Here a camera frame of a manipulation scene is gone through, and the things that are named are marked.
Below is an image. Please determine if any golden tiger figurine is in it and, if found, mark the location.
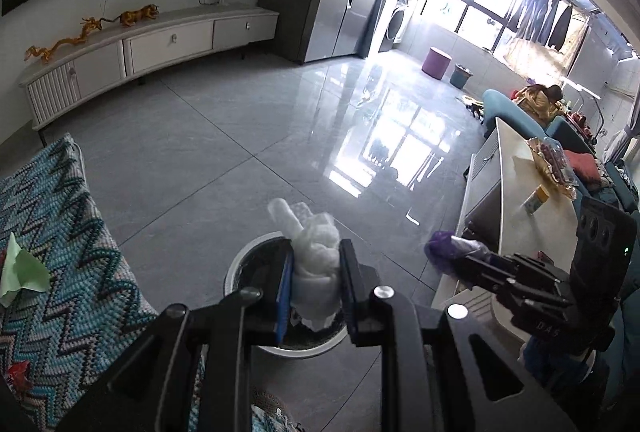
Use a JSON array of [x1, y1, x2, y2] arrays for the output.
[[114, 4, 161, 27]]

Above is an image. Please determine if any white paper towel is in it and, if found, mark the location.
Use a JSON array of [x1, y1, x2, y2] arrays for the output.
[[267, 198, 346, 332]]

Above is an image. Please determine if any teal sofa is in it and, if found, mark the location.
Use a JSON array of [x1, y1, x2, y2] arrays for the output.
[[482, 89, 640, 418]]

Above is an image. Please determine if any golden dragon figurine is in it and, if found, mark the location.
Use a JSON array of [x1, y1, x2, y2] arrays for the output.
[[25, 15, 106, 63]]

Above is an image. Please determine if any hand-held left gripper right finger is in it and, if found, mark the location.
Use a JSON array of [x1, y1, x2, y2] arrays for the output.
[[339, 238, 581, 432]]

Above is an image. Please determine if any zigzag knitted blanket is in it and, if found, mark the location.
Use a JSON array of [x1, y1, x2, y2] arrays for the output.
[[0, 135, 306, 432]]

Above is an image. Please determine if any white coffee table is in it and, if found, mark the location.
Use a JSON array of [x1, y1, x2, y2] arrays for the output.
[[432, 117, 583, 343]]

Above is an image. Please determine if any white television cabinet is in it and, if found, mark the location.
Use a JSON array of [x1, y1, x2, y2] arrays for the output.
[[19, 3, 280, 130]]

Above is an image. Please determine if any hanging beige patterned blanket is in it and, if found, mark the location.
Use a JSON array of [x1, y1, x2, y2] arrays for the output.
[[495, 15, 588, 78]]

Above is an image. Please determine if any green paper sheet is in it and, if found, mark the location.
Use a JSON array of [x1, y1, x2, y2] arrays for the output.
[[0, 232, 51, 308]]

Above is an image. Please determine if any black floor toy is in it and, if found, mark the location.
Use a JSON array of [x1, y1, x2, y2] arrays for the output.
[[462, 95, 486, 119]]

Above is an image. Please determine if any purple bin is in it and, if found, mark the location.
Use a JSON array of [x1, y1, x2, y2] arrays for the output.
[[421, 47, 453, 80]]

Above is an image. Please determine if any hanging black garment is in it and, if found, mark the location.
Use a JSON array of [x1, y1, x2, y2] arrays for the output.
[[547, 2, 575, 52]]

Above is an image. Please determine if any red snack wrapper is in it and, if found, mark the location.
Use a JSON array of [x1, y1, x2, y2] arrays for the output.
[[0, 361, 33, 395]]

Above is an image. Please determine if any red cushion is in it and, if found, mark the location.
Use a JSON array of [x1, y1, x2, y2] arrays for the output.
[[562, 152, 603, 185]]

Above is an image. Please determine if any white washing machine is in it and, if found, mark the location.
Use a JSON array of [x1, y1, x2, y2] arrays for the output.
[[378, 0, 416, 53]]

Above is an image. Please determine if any clear snack bag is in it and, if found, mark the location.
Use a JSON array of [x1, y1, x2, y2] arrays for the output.
[[527, 137, 578, 200]]

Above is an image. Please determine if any hanging dark blue jacket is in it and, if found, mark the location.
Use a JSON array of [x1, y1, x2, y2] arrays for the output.
[[510, 0, 556, 44]]

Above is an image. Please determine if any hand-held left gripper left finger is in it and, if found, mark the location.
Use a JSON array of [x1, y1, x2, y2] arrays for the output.
[[55, 237, 296, 432]]

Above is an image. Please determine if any small yellow-capped bottle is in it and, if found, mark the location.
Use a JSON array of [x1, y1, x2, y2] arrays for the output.
[[522, 186, 548, 214]]

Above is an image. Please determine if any teal waste bin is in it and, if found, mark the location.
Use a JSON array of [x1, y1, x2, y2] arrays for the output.
[[449, 65, 475, 89]]

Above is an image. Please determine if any white round trash can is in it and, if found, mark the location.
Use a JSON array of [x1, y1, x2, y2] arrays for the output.
[[223, 232, 351, 359]]

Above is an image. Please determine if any purple wrapper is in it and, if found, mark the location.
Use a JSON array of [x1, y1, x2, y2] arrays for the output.
[[425, 229, 481, 278]]

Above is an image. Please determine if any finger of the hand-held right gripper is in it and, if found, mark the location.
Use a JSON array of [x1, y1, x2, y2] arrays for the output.
[[457, 257, 573, 319], [452, 236, 573, 280]]

